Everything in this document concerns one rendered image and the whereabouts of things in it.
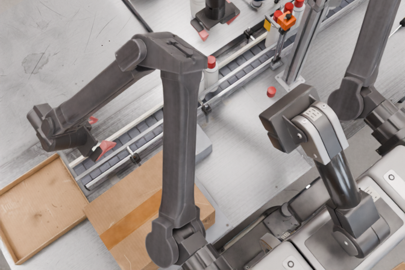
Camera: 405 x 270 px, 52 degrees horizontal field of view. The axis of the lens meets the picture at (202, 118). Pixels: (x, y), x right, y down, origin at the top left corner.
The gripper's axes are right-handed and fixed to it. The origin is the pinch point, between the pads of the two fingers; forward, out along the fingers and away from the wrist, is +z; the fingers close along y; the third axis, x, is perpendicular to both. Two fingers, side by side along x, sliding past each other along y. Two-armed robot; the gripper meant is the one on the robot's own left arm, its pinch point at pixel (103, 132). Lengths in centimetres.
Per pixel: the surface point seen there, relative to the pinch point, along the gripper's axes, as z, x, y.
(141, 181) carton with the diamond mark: 4.6, 3.4, -16.9
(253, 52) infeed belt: 64, -31, 5
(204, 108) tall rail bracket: 36.9, -12.0, -5.1
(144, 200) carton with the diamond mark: 2.9, 5.5, -22.1
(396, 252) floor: 145, 11, -98
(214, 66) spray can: 35.9, -25.7, 1.6
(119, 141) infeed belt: 24.3, 16.6, 7.7
